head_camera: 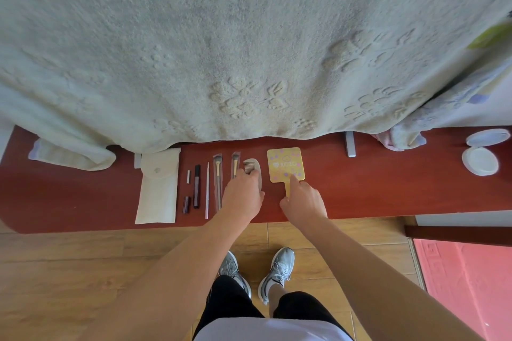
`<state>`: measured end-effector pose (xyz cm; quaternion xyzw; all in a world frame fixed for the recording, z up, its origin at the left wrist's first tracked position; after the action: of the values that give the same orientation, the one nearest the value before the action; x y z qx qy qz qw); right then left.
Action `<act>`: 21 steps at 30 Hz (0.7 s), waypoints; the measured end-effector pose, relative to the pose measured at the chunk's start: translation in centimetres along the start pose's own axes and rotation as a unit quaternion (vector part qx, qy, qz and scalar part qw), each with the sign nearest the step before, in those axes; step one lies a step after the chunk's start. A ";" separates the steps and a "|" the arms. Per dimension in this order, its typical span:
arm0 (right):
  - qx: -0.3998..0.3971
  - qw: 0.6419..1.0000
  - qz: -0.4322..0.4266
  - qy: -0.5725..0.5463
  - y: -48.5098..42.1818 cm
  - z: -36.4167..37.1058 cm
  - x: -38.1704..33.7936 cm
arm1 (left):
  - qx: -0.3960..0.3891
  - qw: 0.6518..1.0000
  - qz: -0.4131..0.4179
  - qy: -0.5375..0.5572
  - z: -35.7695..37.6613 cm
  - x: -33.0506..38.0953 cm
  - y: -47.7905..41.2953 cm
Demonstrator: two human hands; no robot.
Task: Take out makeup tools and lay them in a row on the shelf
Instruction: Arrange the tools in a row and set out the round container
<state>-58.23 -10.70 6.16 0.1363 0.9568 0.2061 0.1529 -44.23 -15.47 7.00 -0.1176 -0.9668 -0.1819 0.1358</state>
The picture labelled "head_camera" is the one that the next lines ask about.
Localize person's right hand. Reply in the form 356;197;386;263
279;174;329;229

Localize person's left hand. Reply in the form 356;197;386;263
221;169;265;226

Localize white hair comb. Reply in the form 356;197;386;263
243;158;263;193

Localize yellow square hand mirror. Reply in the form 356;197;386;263
267;147;302;198

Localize person's left forearm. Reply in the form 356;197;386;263
78;213;257;341

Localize person's right forearm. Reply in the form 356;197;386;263
296;215;486;341

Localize person's grey right sneaker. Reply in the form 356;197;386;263
258;247;295;306

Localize person's grey sneaker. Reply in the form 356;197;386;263
218;251;253;299
258;247;295;306

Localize dark brown mascara tube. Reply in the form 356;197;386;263
193;165;201;209

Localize person's grey left sneaker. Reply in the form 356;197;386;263
218;251;253;299

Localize person's right leg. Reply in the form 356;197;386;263
269;284;291;318

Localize red wooden bed board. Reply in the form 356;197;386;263
0;125;512;234

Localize white fabric snap pouch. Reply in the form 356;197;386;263
135;148;181;225

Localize person's black shorts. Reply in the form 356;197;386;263
192;275;354;341

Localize person's white shirt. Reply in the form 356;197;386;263
194;317;353;341

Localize large pale embossed blanket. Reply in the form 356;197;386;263
0;0;512;172

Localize dark red wooden beam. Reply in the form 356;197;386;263
404;225;512;247

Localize floral patterned quilt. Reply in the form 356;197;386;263
390;53;512;149

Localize open white round compact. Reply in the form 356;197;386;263
462;128;512;177

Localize pink floor mat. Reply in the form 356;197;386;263
413;239;512;341

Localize yellow-green fabric item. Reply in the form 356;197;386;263
467;21;512;50

